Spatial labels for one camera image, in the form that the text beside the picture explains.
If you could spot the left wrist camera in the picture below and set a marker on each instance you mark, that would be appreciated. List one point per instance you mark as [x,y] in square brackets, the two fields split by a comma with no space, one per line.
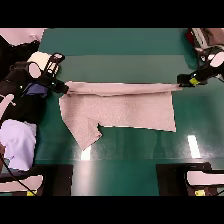
[53,63]

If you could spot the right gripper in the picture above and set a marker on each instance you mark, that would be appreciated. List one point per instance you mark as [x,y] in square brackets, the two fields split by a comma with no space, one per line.
[186,80]

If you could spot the pink T-shirt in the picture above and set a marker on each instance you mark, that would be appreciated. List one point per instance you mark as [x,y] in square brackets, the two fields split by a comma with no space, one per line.
[126,110]

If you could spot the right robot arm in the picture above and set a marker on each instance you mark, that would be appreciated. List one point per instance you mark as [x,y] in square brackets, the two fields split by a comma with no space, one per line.
[216,60]

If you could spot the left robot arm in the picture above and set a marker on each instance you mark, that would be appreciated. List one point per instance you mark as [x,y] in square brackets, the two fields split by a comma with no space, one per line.
[36,68]

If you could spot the white garment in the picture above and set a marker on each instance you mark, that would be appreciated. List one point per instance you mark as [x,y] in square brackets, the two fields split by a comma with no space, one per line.
[18,143]

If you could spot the black garment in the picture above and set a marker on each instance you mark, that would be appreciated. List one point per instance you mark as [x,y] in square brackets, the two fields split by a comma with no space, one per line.
[28,108]

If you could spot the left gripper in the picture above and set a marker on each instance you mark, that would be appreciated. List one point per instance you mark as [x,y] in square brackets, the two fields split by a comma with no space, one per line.
[59,86]

